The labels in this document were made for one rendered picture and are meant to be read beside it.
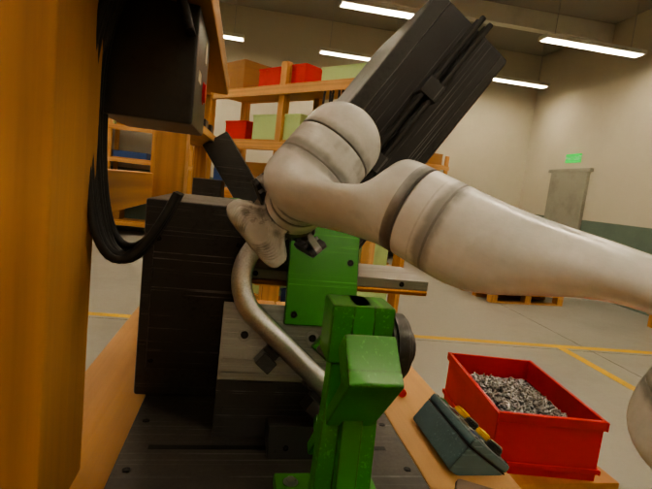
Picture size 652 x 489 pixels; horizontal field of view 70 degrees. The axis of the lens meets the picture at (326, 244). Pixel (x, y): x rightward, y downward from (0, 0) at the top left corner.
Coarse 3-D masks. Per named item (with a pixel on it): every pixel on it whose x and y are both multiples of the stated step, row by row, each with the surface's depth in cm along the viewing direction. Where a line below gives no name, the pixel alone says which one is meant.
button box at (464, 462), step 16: (432, 400) 80; (416, 416) 80; (432, 416) 77; (448, 416) 74; (432, 432) 75; (448, 432) 72; (464, 432) 69; (448, 448) 69; (464, 448) 67; (480, 448) 67; (448, 464) 67; (464, 464) 67; (480, 464) 67; (496, 464) 68
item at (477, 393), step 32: (448, 352) 115; (448, 384) 114; (480, 384) 107; (512, 384) 112; (544, 384) 108; (480, 416) 93; (512, 416) 85; (544, 416) 85; (576, 416) 94; (512, 448) 86; (544, 448) 86; (576, 448) 86
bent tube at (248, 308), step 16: (240, 256) 67; (256, 256) 68; (240, 272) 67; (240, 288) 66; (240, 304) 66; (256, 304) 67; (256, 320) 66; (272, 320) 67; (272, 336) 66; (288, 336) 68; (288, 352) 66; (304, 352) 68; (304, 368) 67; (320, 368) 68; (320, 384) 67
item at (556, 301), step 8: (480, 296) 668; (488, 296) 638; (496, 296) 633; (504, 296) 679; (512, 296) 683; (520, 296) 694; (528, 296) 648; (536, 296) 651; (544, 296) 655; (520, 304) 646; (528, 304) 649; (536, 304) 653; (544, 304) 657; (552, 304) 663; (560, 304) 664
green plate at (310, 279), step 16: (336, 240) 76; (352, 240) 76; (288, 256) 75; (304, 256) 74; (320, 256) 75; (336, 256) 75; (352, 256) 76; (288, 272) 74; (304, 272) 74; (320, 272) 75; (336, 272) 75; (352, 272) 76; (288, 288) 73; (304, 288) 74; (320, 288) 74; (336, 288) 75; (352, 288) 75; (288, 304) 73; (304, 304) 73; (320, 304) 74; (288, 320) 73; (304, 320) 73; (320, 320) 74
